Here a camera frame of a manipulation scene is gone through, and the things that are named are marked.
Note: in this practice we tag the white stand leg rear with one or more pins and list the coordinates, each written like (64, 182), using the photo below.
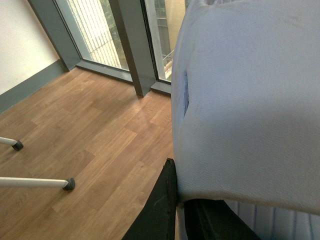
(15, 144)

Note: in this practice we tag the light blue slide slipper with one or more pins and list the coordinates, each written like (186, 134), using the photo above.
(245, 96)

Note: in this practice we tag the white stand leg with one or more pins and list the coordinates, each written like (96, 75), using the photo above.
(15, 144)
(20, 182)

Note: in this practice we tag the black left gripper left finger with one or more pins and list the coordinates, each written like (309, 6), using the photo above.
(157, 219)

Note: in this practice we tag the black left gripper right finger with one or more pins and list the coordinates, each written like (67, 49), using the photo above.
(207, 219)

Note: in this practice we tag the white stand leg front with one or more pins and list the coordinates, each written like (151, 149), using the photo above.
(20, 182)

